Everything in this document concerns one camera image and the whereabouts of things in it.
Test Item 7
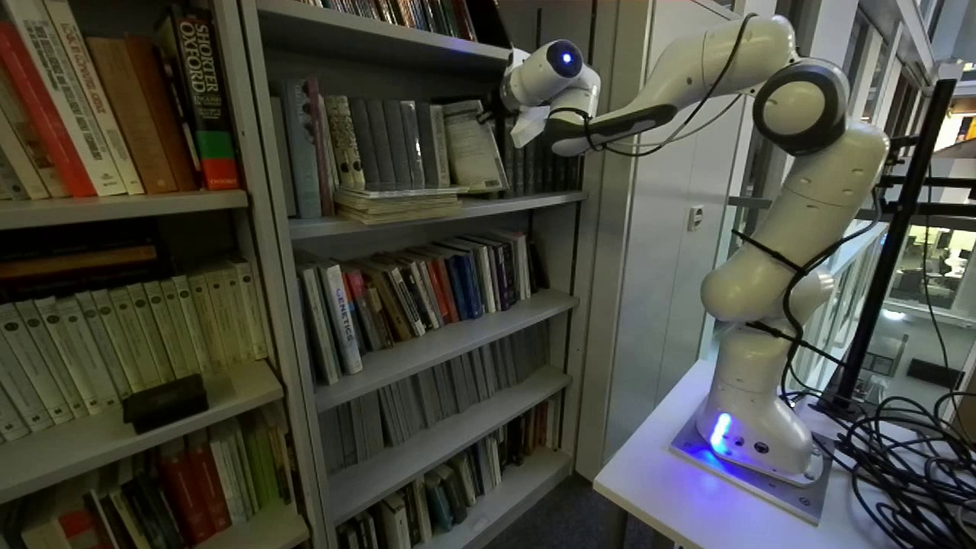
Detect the slim blue book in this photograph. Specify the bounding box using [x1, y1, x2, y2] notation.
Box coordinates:
[445, 252, 483, 321]

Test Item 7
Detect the dark red book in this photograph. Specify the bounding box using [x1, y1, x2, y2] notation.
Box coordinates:
[155, 438, 231, 544]

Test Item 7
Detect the grey metal bookshelf unit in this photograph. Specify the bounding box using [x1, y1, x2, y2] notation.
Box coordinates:
[0, 0, 314, 549]
[238, 0, 597, 549]

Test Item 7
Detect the light grey spine book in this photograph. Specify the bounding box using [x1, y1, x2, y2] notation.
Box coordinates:
[420, 101, 451, 196]

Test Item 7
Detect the white book black lettering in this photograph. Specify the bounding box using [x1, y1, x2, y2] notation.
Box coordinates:
[3, 0, 148, 197]

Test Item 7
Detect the black cable bundle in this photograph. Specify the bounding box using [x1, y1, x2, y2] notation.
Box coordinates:
[774, 375, 976, 549]

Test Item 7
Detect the red hardcover book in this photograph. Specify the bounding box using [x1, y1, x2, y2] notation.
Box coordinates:
[0, 18, 102, 203]

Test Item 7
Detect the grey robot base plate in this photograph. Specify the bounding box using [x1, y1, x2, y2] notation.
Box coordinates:
[668, 405, 837, 528]

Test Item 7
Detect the black metal stand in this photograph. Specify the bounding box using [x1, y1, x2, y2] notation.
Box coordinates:
[818, 71, 976, 414]

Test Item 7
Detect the cream paperback book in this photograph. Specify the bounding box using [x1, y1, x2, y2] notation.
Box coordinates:
[74, 286, 134, 405]
[0, 303, 55, 437]

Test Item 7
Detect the black book red green base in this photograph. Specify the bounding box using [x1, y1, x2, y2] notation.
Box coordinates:
[162, 3, 244, 196]

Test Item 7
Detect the cream patterned spine book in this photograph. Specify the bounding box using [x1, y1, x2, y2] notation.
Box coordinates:
[321, 91, 371, 208]

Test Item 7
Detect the pale grey paperback book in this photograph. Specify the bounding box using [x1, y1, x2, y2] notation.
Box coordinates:
[443, 98, 509, 196]

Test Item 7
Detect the brown hardcover book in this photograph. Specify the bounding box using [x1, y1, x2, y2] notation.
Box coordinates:
[86, 34, 199, 196]

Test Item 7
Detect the slim grey book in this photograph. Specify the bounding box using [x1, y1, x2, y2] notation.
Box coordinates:
[295, 266, 346, 389]

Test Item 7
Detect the flat-lying brown book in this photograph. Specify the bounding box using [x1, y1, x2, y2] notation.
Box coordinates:
[0, 241, 162, 286]

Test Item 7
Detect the small black box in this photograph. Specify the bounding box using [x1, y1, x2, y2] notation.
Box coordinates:
[118, 372, 213, 437]

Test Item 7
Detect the tall blue-grey book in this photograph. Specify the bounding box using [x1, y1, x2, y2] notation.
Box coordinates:
[280, 79, 327, 220]

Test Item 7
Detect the white book dark lettering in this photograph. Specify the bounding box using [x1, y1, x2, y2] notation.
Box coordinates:
[319, 262, 365, 377]

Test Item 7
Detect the slim red book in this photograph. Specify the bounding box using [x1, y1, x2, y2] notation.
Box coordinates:
[425, 255, 463, 329]

